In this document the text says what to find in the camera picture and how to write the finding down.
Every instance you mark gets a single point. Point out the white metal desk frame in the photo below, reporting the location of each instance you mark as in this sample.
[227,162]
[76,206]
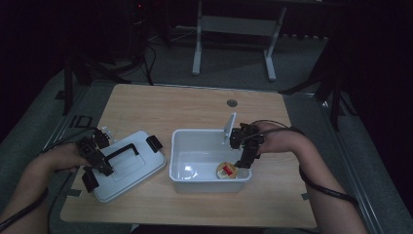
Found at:
[233,26]

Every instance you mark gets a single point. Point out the aluminium floor rail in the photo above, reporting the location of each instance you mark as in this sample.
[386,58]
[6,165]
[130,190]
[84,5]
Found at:
[354,169]
[66,117]

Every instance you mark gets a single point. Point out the round tin with red label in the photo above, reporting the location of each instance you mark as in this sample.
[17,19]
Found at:
[227,170]

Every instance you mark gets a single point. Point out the person's right hand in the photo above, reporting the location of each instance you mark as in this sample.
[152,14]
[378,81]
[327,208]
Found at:
[282,139]

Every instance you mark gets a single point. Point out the black metal stand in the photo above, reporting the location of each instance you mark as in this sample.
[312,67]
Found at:
[334,87]

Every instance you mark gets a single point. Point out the person's left hand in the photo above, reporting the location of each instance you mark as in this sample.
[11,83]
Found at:
[63,159]

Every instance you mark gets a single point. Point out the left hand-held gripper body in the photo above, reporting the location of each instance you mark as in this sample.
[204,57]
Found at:
[89,146]

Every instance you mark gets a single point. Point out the black tripod stand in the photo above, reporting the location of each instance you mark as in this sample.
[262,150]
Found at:
[68,87]

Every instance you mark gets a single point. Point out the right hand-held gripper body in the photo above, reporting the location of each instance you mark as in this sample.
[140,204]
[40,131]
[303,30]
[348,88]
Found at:
[243,136]

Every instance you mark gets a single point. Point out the grey round table grommet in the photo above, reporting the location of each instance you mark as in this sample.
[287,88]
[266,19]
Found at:
[232,103]

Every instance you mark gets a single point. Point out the black equipment box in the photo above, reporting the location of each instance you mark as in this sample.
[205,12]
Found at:
[139,19]

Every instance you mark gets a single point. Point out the white plastic storage box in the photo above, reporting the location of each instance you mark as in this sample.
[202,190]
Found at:
[207,182]

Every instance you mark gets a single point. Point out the black tape square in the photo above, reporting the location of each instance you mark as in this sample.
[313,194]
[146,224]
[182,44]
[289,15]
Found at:
[81,121]

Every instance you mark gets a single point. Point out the grey tape piece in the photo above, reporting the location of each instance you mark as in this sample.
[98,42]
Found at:
[74,192]
[304,196]

